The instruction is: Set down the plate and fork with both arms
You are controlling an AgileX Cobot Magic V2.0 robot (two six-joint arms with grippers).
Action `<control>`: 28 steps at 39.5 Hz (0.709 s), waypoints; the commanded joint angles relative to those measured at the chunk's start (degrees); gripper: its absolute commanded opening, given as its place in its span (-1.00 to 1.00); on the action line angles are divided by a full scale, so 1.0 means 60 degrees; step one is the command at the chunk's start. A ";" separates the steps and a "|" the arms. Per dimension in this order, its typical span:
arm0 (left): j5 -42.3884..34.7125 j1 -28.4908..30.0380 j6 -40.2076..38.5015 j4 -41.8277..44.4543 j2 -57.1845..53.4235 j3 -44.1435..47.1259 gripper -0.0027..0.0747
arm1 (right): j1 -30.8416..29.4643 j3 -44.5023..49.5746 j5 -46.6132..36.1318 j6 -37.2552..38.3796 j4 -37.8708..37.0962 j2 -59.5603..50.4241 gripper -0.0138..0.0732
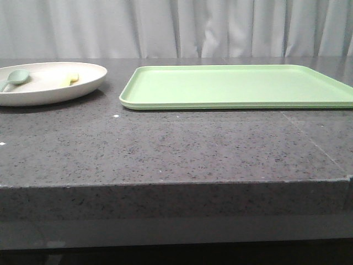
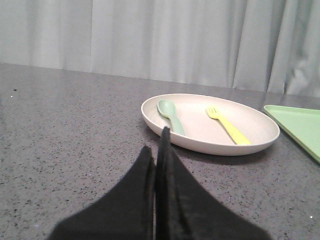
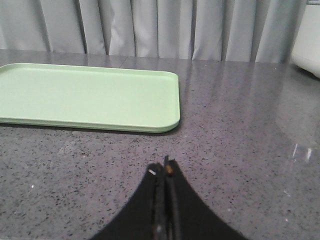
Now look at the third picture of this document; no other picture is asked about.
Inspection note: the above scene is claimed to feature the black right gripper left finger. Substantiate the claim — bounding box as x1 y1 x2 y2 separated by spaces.
92 163 165 240

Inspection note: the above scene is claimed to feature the white appliance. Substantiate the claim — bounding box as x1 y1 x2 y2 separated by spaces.
291 0 320 78

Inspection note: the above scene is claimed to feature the light green plastic tray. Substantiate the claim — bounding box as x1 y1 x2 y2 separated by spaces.
0 63 180 133

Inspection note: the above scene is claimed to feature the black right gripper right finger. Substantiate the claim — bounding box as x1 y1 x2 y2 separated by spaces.
164 155 245 240

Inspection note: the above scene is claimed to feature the grey pleated curtain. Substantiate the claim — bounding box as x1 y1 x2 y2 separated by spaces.
0 0 306 63

